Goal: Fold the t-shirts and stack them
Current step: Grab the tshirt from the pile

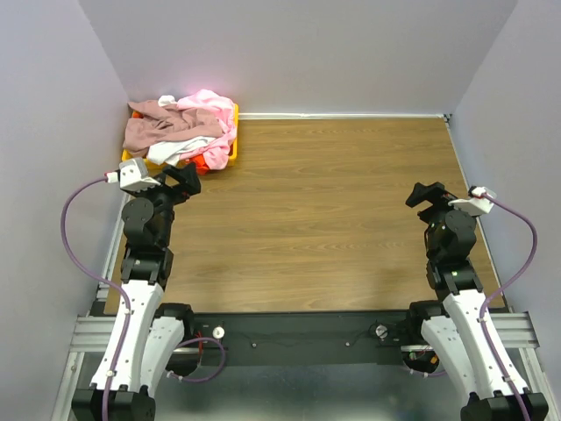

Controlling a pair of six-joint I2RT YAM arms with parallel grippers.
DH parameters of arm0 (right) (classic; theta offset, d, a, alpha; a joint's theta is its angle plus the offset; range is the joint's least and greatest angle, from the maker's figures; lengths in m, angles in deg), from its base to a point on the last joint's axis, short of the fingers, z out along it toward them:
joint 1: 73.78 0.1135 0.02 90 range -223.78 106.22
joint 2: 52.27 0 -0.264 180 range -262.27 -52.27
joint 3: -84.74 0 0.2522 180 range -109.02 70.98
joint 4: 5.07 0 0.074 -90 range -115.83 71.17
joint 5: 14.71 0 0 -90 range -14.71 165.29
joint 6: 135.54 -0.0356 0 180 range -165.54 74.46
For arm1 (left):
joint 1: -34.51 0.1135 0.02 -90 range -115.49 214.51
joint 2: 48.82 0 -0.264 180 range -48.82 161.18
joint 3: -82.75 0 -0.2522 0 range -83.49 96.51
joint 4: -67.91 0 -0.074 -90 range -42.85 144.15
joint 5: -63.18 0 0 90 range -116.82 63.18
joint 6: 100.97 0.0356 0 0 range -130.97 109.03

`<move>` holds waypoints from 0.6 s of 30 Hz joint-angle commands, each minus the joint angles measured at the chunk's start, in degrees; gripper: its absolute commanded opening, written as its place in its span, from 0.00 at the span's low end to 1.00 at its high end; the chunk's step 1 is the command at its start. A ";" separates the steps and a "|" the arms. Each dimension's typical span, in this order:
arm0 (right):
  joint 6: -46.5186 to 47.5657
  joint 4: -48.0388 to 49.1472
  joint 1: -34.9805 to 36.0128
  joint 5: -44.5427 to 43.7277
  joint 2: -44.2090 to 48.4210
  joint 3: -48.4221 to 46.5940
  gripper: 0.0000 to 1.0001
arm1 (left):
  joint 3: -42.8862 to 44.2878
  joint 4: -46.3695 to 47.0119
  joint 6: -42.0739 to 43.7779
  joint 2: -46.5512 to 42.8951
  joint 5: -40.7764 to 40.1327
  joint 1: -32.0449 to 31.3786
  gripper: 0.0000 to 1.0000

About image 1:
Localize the dusty pink mario t-shirt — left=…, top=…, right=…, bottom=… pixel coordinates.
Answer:
left=123, top=100, right=224, bottom=156

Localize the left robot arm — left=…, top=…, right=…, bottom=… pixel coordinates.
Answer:
left=71, top=159, right=202, bottom=420

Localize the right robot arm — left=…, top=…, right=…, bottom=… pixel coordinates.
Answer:
left=406, top=182, right=549, bottom=420

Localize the orange red t-shirt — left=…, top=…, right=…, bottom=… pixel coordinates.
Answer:
left=186, top=154, right=210, bottom=175

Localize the white t-shirt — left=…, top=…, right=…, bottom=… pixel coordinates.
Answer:
left=147, top=95, right=211, bottom=165

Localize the light pink t-shirt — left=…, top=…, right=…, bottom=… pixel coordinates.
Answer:
left=176, top=89, right=238, bottom=170

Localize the yellow plastic bin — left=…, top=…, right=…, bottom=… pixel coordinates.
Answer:
left=121, top=103, right=239, bottom=171

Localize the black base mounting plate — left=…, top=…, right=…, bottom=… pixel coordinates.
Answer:
left=168, top=310, right=439, bottom=372

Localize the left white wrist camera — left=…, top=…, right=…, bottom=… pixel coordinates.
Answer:
left=104, top=158, right=161, bottom=193

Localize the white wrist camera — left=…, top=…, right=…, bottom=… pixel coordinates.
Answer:
left=448, top=186, right=497, bottom=218
left=104, top=158, right=161, bottom=193

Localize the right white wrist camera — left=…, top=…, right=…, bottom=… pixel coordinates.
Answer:
left=448, top=186, right=497, bottom=218

